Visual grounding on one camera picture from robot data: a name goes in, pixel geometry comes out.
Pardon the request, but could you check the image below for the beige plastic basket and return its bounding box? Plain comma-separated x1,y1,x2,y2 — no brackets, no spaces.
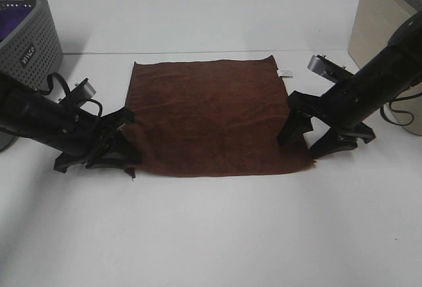
347,0,422,137

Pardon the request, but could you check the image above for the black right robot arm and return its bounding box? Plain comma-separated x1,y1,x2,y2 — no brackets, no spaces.
278,13,421,144

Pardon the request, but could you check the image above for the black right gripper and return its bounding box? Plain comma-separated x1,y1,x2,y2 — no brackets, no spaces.
287,82,376,142

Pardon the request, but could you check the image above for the purple cloth in basket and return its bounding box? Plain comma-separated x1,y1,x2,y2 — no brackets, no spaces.
0,7,32,41

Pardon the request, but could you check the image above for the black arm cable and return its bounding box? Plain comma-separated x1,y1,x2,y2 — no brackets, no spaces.
45,72,105,118
379,90,422,127

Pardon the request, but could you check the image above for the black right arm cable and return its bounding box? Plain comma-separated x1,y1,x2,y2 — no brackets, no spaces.
379,90,422,127

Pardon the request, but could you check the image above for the brown towel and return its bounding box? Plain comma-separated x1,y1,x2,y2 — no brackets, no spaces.
123,56,313,177

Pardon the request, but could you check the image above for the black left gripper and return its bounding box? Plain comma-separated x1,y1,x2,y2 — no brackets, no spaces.
53,108,142,172

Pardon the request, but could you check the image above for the white towel care label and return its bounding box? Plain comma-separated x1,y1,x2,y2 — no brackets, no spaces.
278,69,294,78

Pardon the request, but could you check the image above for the grey perforated laundry basket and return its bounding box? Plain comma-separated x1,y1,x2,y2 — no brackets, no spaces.
1,0,63,150

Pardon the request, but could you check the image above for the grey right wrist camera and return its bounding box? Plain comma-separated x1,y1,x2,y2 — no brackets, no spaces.
307,55,347,83

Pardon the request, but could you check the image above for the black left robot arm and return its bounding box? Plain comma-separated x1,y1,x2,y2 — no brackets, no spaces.
1,73,142,175

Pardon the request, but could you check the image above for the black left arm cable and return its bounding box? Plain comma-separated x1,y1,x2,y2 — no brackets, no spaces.
45,72,105,118

